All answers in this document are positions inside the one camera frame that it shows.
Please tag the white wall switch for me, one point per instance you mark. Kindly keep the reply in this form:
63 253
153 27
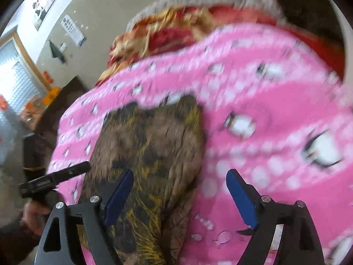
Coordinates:
63 46

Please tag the frosted glass window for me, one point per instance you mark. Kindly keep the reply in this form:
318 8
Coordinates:
18 74

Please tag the white and blue wall notice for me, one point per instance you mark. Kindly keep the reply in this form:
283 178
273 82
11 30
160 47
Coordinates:
73 30

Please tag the dark carved wooden headboard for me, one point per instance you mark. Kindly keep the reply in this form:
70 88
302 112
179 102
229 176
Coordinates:
309 13

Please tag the pink penguin print blanket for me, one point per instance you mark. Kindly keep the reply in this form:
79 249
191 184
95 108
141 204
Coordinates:
262 96

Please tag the wall poster with figures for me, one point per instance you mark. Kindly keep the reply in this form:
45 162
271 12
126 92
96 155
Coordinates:
44 5

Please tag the dark cloth hanging on wall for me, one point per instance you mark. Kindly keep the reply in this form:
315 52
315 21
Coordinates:
57 52

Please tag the red and yellow floral blanket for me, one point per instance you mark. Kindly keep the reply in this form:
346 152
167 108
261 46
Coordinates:
171 30

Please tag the red wall sign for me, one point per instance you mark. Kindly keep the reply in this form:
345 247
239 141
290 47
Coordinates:
48 77

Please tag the dark chair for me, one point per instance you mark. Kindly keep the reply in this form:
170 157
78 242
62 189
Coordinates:
37 151

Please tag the orange bag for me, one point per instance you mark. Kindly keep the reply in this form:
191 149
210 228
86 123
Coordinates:
51 95

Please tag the person's left hand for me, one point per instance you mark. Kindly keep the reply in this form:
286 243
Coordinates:
34 215

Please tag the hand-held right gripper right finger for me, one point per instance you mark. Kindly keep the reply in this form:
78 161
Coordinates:
242 198

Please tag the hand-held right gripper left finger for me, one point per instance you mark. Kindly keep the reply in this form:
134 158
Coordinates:
118 198

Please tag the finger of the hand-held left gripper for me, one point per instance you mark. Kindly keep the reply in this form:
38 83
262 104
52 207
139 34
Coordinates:
73 169

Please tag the brown floral patterned garment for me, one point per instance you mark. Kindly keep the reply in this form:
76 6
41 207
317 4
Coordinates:
154 154

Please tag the person's left forearm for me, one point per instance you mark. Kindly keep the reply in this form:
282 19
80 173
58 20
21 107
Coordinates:
15 243

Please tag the dark wooden furniture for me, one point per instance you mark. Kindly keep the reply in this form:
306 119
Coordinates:
66 93

